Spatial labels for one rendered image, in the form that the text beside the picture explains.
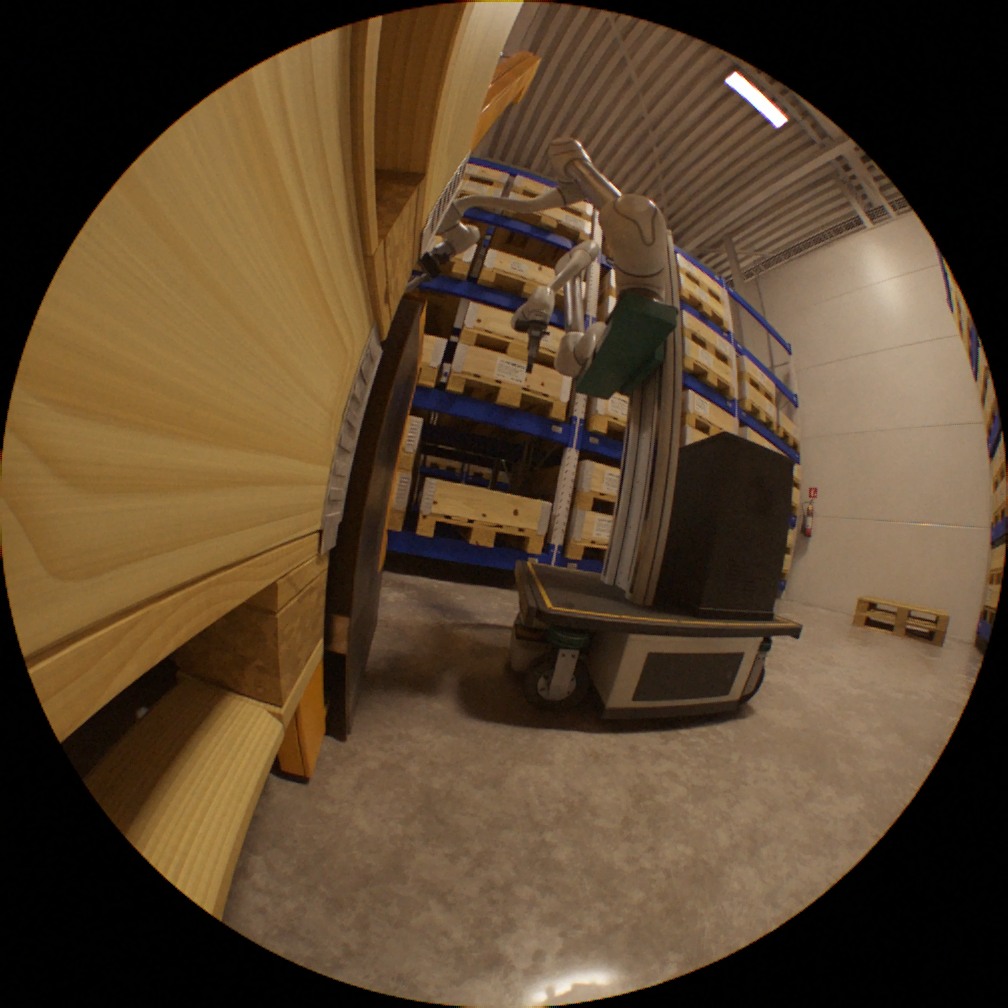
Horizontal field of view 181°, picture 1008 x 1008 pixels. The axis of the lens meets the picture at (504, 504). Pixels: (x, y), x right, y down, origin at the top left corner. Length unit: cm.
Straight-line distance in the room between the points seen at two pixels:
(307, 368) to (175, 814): 25
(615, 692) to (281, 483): 78
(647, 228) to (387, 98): 72
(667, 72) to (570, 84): 175
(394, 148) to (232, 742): 44
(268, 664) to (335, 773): 44
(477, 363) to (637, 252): 143
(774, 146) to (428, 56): 817
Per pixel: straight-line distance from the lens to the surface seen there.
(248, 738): 24
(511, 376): 212
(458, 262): 252
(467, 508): 191
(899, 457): 528
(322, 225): 17
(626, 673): 81
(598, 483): 224
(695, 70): 750
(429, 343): 213
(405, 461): 189
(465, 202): 147
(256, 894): 55
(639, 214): 90
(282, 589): 22
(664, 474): 95
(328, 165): 17
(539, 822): 64
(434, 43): 29
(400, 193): 31
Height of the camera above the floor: 51
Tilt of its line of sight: 1 degrees up
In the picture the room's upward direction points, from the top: 11 degrees clockwise
